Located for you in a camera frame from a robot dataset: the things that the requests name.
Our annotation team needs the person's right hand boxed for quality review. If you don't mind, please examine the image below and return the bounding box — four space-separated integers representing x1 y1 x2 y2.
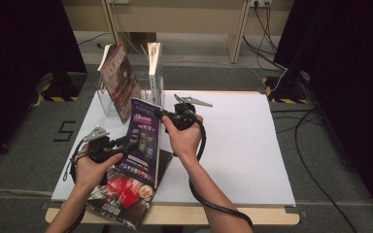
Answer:
161 116 204 163

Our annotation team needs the brown cardboard box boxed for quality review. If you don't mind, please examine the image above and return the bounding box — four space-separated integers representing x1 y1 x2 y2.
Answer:
129 31 158 50

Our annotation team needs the black floor cable with plug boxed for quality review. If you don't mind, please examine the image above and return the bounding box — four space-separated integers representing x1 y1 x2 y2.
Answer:
77 31 115 52

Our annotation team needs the purple magazine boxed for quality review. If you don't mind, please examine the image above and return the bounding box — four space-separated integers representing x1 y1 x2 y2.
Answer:
114 96 163 190

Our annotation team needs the long black floor cable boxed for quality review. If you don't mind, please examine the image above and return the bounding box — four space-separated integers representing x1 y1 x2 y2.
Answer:
293 110 358 233

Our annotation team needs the black curtain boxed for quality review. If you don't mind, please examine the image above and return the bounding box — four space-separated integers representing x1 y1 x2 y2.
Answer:
273 0 373 224
0 0 87 169

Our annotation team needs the clear acrylic magazine rack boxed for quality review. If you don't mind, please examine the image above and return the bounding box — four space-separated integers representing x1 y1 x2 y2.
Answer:
96 70 166 119

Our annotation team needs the white magazine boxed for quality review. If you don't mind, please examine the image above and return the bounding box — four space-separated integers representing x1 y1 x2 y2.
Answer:
147 42 165 108

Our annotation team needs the black power cable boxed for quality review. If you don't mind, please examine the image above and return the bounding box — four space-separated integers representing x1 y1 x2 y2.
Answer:
253 1 288 71
264 1 288 71

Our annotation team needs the grey corner bracket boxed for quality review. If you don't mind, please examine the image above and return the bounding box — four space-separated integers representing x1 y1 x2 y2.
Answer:
40 200 63 211
285 205 309 218

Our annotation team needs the person's left hand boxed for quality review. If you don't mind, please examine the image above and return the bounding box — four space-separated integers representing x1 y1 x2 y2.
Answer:
73 147 124 195

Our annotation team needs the black magazine with red print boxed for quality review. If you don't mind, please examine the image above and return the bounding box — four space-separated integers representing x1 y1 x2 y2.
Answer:
85 149 175 231

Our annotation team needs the white wall socket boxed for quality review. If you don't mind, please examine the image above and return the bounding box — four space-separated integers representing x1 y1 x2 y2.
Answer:
250 0 273 8

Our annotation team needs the beige wooden desk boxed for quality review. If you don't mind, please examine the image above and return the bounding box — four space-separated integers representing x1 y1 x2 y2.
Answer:
60 0 295 65

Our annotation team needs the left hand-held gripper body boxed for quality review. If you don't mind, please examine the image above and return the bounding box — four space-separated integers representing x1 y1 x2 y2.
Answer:
83 125 119 164

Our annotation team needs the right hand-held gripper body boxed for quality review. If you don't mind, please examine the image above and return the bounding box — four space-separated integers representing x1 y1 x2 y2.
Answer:
167 93 214 132

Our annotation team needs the black stand base hazard tape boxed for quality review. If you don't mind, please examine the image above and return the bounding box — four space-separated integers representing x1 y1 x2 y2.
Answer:
40 71 87 103
261 69 310 105

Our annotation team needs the right hand-held gripper cable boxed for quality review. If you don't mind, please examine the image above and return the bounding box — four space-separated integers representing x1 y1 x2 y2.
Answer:
187 116 255 232

